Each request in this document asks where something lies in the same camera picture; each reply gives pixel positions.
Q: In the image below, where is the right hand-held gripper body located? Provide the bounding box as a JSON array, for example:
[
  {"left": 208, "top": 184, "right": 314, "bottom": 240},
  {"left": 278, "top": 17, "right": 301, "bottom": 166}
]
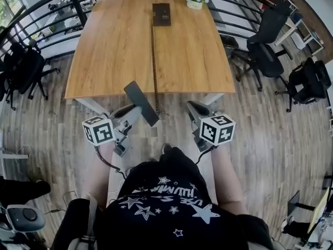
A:
[{"left": 186, "top": 100, "right": 236, "bottom": 153}]

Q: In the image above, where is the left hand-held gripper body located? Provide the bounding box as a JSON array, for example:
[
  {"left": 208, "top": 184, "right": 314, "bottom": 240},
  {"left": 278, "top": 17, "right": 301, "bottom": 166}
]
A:
[{"left": 82, "top": 104, "right": 133, "bottom": 158}]

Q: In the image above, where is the black telephone handset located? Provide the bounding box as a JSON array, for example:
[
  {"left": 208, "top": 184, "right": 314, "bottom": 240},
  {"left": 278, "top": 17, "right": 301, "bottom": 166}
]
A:
[{"left": 123, "top": 80, "right": 160, "bottom": 128}]

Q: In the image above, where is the person's right forearm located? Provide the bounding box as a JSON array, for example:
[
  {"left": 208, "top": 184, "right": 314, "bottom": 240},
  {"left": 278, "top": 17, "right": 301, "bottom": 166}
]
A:
[{"left": 209, "top": 144, "right": 248, "bottom": 216}]

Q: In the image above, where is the person's left forearm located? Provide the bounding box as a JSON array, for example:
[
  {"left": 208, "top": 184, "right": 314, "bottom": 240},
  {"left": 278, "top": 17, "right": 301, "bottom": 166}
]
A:
[{"left": 87, "top": 142, "right": 117, "bottom": 209}]

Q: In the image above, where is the black telephone base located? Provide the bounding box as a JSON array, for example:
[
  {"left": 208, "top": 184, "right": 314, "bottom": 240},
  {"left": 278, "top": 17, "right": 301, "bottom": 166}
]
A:
[{"left": 152, "top": 3, "right": 172, "bottom": 27}]

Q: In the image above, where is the white table leg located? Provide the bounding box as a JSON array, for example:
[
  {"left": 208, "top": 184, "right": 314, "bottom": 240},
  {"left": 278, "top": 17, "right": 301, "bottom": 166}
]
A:
[
  {"left": 72, "top": 97, "right": 110, "bottom": 117},
  {"left": 200, "top": 92, "right": 225, "bottom": 107}
]

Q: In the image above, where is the black waste bin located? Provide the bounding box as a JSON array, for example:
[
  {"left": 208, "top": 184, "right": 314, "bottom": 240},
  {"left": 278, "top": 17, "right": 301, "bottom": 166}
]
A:
[{"left": 220, "top": 34, "right": 239, "bottom": 58}]

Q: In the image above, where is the tall-backed black office chair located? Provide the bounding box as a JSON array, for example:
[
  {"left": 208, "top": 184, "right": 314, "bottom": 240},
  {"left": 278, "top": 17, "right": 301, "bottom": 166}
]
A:
[{"left": 230, "top": 1, "right": 292, "bottom": 92}]

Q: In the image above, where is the white metal stand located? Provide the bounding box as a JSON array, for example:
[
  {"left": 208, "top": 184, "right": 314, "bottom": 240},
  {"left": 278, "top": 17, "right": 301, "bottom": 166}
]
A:
[{"left": 0, "top": 144, "right": 32, "bottom": 161}]

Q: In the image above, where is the person's black star-print shirt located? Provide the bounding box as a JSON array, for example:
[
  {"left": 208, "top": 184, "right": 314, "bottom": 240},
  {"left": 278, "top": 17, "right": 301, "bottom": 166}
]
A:
[{"left": 52, "top": 146, "right": 274, "bottom": 250}]

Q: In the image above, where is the grey device with black knob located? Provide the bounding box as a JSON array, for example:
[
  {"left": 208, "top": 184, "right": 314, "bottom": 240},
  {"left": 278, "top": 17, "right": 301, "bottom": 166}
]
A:
[{"left": 0, "top": 204, "right": 46, "bottom": 241}]

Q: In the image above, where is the black metal railing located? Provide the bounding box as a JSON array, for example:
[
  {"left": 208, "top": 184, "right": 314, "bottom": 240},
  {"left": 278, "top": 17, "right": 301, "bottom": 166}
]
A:
[{"left": 0, "top": 0, "right": 287, "bottom": 62}]

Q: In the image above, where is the large glass window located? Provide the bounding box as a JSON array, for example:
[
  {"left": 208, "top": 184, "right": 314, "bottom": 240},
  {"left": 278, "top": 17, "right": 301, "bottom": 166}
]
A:
[{"left": 0, "top": 0, "right": 25, "bottom": 28}]

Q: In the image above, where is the right hand-held gripper cable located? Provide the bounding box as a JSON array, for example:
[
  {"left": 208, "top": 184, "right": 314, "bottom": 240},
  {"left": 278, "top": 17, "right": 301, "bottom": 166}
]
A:
[{"left": 195, "top": 146, "right": 216, "bottom": 166}]

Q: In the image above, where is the hand-held gripper cable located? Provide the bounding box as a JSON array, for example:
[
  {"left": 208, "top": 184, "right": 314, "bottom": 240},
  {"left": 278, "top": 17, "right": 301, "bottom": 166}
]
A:
[
  {"left": 195, "top": 146, "right": 216, "bottom": 166},
  {"left": 95, "top": 146, "right": 128, "bottom": 181}
]

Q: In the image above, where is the left hand-held gripper cable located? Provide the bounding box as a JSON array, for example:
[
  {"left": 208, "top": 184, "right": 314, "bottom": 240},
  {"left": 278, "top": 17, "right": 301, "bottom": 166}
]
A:
[{"left": 95, "top": 146, "right": 128, "bottom": 181}]

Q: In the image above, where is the dark coiled phone cord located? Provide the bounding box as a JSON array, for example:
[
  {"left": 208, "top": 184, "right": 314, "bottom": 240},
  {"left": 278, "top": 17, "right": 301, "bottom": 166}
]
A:
[{"left": 150, "top": 24, "right": 161, "bottom": 115}]

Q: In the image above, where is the grey shoulder strap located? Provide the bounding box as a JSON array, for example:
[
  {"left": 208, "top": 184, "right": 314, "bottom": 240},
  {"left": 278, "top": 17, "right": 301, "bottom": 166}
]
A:
[{"left": 87, "top": 194, "right": 99, "bottom": 250}]

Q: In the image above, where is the white metal frame desk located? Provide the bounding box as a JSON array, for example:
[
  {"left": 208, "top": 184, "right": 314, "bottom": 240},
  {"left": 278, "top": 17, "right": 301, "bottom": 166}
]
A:
[{"left": 275, "top": 0, "right": 325, "bottom": 57}]

